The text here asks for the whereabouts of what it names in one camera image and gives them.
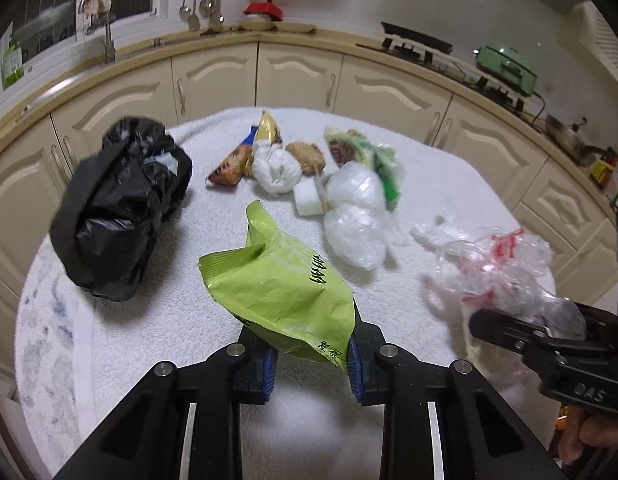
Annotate brown crumpled lump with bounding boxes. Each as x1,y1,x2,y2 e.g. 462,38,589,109
285,141,324,176

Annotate green electric pot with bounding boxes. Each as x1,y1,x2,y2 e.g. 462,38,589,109
475,45,540,97

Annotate yellow snack packet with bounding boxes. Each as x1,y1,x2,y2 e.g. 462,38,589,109
255,111,285,145

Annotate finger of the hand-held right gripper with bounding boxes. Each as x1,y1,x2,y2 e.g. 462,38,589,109
564,301,618,333
469,309,557,361

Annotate person's right hand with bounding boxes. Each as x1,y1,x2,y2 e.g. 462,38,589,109
559,402,618,467

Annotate white towel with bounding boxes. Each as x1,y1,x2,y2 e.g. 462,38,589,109
76,105,557,480

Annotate red capped sauce bottle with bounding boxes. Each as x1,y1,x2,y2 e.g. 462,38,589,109
589,147,618,191

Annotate metal faucet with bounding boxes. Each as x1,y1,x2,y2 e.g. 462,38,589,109
84,15,117,63

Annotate steel cooking pot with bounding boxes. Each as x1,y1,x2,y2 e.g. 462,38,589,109
545,114,607,167

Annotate tall lattice door cabinet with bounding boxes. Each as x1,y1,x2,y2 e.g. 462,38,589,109
571,0,618,96

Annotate cream lower kitchen cabinets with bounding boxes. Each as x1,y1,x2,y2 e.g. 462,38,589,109
0,42,618,376

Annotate pink white rag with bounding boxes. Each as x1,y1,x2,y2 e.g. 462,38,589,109
79,0,114,17

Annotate white foam block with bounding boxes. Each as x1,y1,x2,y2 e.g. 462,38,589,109
293,177,335,217

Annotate green glass bottle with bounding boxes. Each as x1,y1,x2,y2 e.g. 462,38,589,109
0,25,26,92

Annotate black gas stove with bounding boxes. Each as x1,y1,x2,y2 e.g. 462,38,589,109
356,40,544,116

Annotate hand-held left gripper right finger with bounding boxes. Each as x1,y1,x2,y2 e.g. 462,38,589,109
346,302,564,480

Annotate cream bowl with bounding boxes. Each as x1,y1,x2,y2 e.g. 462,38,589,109
239,14,277,31

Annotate large black plastic bag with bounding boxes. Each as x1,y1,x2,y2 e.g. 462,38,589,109
50,116,193,302

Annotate shallow cream plate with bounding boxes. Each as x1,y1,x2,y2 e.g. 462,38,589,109
274,20,317,35

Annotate cloudy white plastic bag bundle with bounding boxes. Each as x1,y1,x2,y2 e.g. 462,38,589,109
323,161,390,271

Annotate white tied plastic bag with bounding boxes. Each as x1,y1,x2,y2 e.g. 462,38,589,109
252,142,303,196

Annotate black grill pan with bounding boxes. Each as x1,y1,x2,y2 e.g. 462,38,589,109
380,21,454,56

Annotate lime green snack packet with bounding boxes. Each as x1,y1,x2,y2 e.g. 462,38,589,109
199,200,357,373

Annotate clear plastic bag red print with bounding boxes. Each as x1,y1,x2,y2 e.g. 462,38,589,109
411,217,587,346

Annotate biscuit packet with blue label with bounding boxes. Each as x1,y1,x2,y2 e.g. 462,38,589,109
207,125,257,188

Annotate green printed plastic bag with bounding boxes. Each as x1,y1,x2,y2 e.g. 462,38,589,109
323,127,406,211

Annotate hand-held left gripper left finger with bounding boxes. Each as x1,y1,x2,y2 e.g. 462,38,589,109
52,327,280,480

